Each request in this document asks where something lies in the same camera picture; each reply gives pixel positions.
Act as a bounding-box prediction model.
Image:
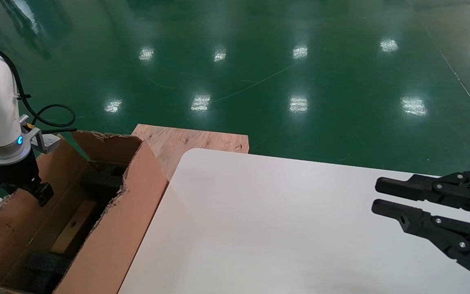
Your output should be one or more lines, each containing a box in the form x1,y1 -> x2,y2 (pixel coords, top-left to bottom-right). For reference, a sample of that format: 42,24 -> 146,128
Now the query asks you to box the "large torn cardboard box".
0,131 -> 169,294

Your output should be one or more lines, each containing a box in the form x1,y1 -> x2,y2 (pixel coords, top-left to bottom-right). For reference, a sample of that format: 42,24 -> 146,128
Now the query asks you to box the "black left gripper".
0,153 -> 54,207

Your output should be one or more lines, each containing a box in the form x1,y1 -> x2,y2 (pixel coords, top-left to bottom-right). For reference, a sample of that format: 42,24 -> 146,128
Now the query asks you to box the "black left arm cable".
0,40 -> 76,134

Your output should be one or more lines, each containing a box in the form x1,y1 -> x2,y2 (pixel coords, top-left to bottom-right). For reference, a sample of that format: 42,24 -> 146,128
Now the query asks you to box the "black foam block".
81,163 -> 126,200
21,252 -> 73,294

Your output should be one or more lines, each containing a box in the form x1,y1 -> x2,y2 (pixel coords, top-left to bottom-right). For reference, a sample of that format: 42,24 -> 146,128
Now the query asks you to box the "small cardboard box with hole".
51,199 -> 97,254

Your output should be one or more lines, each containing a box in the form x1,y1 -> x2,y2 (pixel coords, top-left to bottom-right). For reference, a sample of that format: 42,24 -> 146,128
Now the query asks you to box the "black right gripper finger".
372,199 -> 470,286
376,168 -> 470,215

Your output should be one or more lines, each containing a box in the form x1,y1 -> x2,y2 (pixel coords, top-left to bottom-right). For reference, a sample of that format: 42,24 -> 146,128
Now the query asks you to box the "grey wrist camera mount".
19,114 -> 61,154

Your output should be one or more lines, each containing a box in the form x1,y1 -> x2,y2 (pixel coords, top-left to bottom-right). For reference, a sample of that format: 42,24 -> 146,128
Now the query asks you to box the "wooden plywood board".
131,124 -> 250,180

